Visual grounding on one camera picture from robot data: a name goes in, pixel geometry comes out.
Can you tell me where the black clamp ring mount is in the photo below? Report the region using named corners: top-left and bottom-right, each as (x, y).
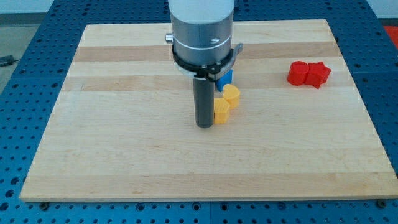
top-left (172, 43), bottom-right (244, 82)

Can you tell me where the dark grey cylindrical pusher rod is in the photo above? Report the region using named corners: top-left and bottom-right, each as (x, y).
top-left (193, 79), bottom-right (215, 128)

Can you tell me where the blue block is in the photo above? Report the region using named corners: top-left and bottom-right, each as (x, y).
top-left (215, 70), bottom-right (233, 92)

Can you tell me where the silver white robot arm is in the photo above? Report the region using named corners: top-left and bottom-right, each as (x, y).
top-left (165, 0), bottom-right (243, 128)

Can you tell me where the yellow hexagonal block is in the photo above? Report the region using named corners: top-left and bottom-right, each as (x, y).
top-left (214, 98), bottom-right (230, 124)

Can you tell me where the yellow round block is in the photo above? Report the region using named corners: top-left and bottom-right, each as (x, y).
top-left (223, 84), bottom-right (241, 109)

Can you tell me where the wooden board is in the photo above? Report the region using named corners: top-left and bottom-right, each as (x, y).
top-left (20, 19), bottom-right (397, 202)

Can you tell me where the red round block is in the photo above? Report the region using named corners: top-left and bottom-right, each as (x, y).
top-left (287, 61), bottom-right (310, 86)

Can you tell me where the red star block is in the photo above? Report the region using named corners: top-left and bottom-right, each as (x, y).
top-left (304, 62), bottom-right (331, 89)

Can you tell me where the black device on floor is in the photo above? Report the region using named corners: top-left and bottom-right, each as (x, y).
top-left (0, 55), bottom-right (15, 67)

